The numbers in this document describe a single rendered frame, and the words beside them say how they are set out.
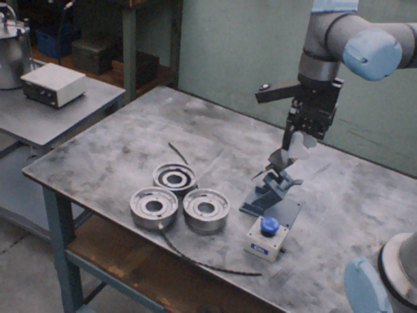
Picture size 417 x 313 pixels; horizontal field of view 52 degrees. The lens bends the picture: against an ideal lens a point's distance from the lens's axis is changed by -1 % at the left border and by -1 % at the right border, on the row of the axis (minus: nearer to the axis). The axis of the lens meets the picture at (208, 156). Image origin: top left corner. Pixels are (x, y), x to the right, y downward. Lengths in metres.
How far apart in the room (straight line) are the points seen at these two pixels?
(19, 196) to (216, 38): 1.46
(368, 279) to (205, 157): 0.64
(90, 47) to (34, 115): 1.27
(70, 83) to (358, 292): 1.23
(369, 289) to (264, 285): 0.27
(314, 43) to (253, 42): 1.81
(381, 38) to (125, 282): 0.86
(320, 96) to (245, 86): 1.88
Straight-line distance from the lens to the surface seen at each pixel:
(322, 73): 0.83
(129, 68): 2.50
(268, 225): 0.91
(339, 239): 1.04
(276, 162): 0.97
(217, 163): 1.17
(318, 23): 0.80
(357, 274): 0.71
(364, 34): 0.72
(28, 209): 1.94
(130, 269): 1.23
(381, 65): 0.72
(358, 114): 2.55
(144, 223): 0.96
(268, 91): 0.89
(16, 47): 1.74
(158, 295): 1.17
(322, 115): 0.87
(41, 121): 1.58
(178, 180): 1.08
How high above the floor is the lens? 1.50
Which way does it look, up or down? 36 degrees down
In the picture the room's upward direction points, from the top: 7 degrees clockwise
